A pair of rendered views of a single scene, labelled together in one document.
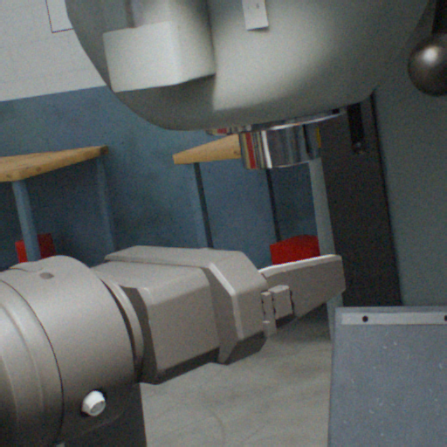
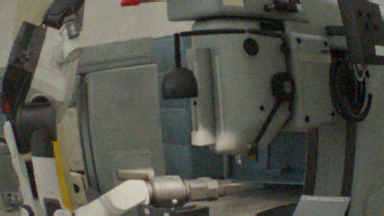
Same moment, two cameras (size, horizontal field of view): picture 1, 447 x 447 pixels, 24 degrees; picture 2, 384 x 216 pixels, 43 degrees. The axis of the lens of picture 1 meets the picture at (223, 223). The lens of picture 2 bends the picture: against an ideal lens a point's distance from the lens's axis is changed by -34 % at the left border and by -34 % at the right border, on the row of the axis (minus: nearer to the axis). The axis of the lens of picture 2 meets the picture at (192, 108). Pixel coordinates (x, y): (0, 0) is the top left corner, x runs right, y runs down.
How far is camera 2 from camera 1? 1.11 m
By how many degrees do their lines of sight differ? 29
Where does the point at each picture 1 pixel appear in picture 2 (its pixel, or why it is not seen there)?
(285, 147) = (241, 159)
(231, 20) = (219, 131)
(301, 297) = (228, 191)
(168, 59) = (200, 140)
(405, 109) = (322, 142)
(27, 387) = (159, 195)
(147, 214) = not seen: hidden behind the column
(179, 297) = (198, 187)
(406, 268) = (316, 185)
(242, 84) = (220, 146)
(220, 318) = (207, 192)
